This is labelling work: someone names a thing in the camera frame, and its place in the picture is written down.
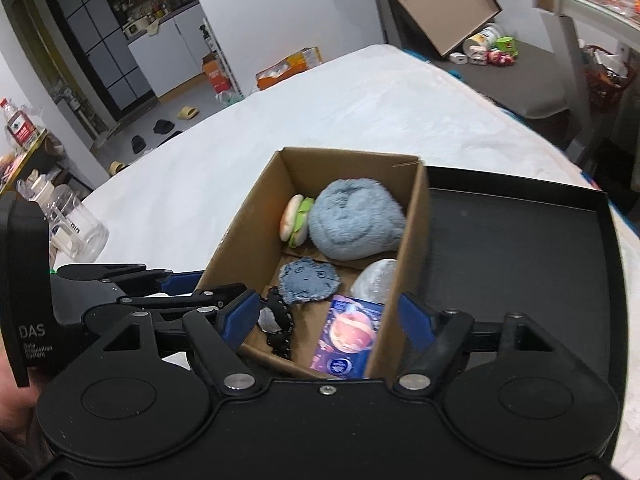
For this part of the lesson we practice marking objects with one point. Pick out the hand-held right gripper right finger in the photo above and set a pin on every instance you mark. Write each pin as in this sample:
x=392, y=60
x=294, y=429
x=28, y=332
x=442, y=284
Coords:
x=412, y=322

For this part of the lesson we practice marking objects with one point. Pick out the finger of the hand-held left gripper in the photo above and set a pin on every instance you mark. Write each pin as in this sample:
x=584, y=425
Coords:
x=200, y=296
x=180, y=280

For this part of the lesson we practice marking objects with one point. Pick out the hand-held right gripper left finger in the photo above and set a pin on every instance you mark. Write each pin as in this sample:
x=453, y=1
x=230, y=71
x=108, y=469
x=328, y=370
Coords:
x=240, y=317

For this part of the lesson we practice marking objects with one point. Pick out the black scrunchie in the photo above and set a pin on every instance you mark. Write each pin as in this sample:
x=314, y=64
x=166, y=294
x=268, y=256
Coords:
x=282, y=335

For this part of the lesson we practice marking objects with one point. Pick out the clear plastic bag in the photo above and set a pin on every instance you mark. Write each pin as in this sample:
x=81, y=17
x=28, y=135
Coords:
x=375, y=280

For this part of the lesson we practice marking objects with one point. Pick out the blue tissue packet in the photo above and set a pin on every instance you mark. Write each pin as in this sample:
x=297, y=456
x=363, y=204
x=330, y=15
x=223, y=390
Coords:
x=350, y=335

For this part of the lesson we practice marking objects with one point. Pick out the brown cardboard box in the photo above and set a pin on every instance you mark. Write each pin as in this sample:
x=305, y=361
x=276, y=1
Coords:
x=415, y=240

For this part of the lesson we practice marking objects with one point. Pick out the black tray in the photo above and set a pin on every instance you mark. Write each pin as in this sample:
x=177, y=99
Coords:
x=500, y=260

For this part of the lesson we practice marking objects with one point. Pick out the burger squeeze toy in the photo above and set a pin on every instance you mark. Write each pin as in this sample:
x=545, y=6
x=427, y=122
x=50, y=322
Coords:
x=295, y=220

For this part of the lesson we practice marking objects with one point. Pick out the person's left hand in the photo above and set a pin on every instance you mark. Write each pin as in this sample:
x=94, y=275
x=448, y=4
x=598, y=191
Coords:
x=12, y=400

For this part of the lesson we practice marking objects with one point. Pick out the glass mug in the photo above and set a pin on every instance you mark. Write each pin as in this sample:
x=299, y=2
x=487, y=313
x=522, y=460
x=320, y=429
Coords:
x=80, y=232

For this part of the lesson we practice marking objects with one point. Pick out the white jar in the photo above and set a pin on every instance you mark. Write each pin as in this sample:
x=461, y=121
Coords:
x=37, y=190

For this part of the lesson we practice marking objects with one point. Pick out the blue plush ball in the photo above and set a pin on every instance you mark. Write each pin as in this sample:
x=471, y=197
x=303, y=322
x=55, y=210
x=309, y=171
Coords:
x=355, y=220

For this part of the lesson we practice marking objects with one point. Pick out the wooden side table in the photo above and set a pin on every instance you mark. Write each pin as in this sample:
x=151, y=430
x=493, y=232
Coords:
x=30, y=160

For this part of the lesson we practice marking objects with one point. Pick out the yellow slipper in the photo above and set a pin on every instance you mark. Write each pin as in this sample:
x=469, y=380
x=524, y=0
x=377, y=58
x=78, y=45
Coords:
x=118, y=167
x=188, y=112

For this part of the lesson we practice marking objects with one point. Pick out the black slipper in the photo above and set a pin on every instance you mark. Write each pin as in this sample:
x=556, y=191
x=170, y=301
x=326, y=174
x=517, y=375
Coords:
x=138, y=144
x=162, y=126

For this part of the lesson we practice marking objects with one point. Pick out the plastic bottle red label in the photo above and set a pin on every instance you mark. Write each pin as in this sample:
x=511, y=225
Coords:
x=19, y=127

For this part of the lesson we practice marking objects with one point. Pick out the green plastic bag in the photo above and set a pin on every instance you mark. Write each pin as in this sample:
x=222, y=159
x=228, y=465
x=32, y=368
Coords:
x=230, y=97

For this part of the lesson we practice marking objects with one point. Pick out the small orange carton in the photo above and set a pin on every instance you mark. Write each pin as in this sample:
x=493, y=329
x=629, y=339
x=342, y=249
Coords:
x=212, y=72

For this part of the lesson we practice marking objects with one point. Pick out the white cabinet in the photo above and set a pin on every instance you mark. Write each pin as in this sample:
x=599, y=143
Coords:
x=165, y=45

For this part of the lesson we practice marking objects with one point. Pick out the orange cardboard box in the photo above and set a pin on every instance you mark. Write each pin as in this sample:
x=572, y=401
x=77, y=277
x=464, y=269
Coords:
x=290, y=67

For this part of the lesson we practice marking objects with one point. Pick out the black spray bottle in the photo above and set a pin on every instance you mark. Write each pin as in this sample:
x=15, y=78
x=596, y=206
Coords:
x=205, y=37

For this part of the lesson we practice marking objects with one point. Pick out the black framed glass door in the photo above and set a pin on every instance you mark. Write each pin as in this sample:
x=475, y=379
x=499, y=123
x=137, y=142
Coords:
x=100, y=45

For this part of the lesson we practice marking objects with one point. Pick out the white charger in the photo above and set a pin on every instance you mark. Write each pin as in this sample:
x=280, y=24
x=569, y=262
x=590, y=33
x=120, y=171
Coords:
x=458, y=58

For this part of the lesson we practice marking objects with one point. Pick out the small white toy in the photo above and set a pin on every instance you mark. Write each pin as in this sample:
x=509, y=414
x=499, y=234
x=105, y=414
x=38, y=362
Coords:
x=477, y=54

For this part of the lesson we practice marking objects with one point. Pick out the small red toy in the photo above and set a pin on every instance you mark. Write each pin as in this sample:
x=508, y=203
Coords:
x=500, y=58

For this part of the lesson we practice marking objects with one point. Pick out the white can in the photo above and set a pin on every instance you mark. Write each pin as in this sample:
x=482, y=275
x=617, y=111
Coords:
x=482, y=39

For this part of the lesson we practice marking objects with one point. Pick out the green cup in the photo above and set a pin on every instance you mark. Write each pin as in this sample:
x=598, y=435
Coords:
x=507, y=45

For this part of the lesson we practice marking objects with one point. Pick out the brown wooden board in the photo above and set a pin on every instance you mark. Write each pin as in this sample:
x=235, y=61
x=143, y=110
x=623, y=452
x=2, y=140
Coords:
x=430, y=0

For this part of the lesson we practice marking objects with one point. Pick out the white desk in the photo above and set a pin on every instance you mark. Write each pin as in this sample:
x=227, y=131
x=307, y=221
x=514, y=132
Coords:
x=565, y=35

